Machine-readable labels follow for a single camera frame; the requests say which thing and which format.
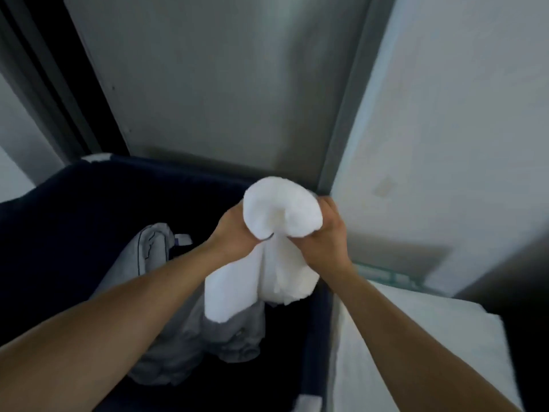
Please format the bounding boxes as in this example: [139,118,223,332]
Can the person's left forearm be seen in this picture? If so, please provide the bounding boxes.
[0,242,224,412]

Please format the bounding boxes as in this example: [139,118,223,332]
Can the white pillowcase black piping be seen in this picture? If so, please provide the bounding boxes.
[89,223,268,387]

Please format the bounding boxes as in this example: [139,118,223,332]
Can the grey door frame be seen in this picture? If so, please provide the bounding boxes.
[0,0,400,196]

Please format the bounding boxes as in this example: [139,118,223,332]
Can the navy laundry hamper white frame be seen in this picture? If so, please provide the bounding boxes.
[0,153,335,412]

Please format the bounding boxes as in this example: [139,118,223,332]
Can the grey door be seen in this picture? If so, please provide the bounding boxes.
[62,0,374,185]

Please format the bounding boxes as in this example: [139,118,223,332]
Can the person's left hand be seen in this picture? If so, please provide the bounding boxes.
[209,200,275,263]

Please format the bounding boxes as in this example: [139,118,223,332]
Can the white towel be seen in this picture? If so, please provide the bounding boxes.
[328,280,523,412]
[203,175,325,324]

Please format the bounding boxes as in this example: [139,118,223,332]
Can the person's right forearm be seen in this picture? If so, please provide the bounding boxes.
[332,263,522,412]

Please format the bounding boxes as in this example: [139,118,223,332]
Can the person's right hand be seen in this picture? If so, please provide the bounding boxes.
[291,196,356,276]

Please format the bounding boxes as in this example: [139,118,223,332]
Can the teal white boxes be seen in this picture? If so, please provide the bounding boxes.
[353,261,445,296]

